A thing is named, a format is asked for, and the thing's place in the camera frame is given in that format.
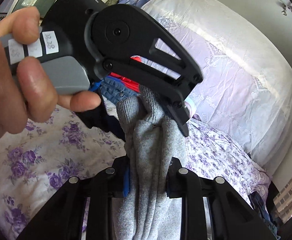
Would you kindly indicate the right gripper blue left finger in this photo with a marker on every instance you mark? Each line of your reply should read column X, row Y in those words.
column 63, row 215

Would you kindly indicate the folded blue jeans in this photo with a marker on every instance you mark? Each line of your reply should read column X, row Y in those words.
column 115, row 91

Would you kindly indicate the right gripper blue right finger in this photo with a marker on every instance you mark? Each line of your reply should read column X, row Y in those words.
column 212, row 209

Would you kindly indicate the dark navy clothes pile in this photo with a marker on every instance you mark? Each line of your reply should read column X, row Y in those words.
column 260, row 208

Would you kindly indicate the red folded garment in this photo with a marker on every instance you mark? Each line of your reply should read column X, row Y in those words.
column 131, row 84

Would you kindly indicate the person's left hand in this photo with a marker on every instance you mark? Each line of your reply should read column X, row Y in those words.
column 31, row 95

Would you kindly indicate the grey sweatpants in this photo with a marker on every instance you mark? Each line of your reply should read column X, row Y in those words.
column 152, row 140

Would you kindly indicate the purple floral bed sheet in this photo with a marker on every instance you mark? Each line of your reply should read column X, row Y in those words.
column 37, row 162

